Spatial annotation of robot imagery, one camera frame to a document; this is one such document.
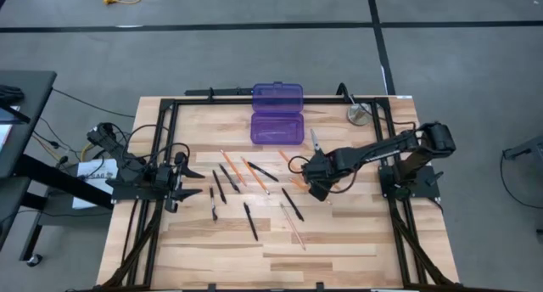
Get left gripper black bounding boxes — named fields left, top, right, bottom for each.
left=152, top=150, right=206, bottom=214

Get black pen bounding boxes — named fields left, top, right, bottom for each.
left=280, top=187, right=305, bottom=223
left=217, top=163, right=242, bottom=194
left=208, top=184, right=219, bottom=223
left=211, top=169, right=228, bottom=205
left=243, top=201, right=260, bottom=243
left=247, top=160, right=281, bottom=183

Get orange pencil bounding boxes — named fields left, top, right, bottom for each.
left=218, top=149, right=248, bottom=188
left=239, top=155, right=272, bottom=196
left=277, top=149, right=296, bottom=168

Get purple plastic pencil box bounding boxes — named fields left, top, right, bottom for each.
left=249, top=81, right=305, bottom=147

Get silver metal cylinder weight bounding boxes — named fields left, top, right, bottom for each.
left=346, top=101, right=374, bottom=127

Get black curved clamp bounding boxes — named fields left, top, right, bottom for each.
left=336, top=82, right=354, bottom=104

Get white printed paper sheet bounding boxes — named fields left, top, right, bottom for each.
left=71, top=158, right=120, bottom=211

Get black flat bar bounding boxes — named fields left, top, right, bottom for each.
left=184, top=87, right=255, bottom=97

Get black desk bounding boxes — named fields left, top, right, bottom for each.
left=0, top=70, right=115, bottom=268

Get black cloth bundle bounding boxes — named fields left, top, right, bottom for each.
left=0, top=84, right=25, bottom=109

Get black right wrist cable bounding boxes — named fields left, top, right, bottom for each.
left=288, top=154, right=360, bottom=195

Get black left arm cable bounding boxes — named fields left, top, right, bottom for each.
left=125, top=122, right=191, bottom=174

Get black aluminium frame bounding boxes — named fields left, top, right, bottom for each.
left=95, top=94, right=462, bottom=292

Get black frame cable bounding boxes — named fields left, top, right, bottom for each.
left=372, top=111, right=420, bottom=130

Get yellow cable loop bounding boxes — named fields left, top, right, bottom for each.
left=79, top=142, right=95, bottom=162

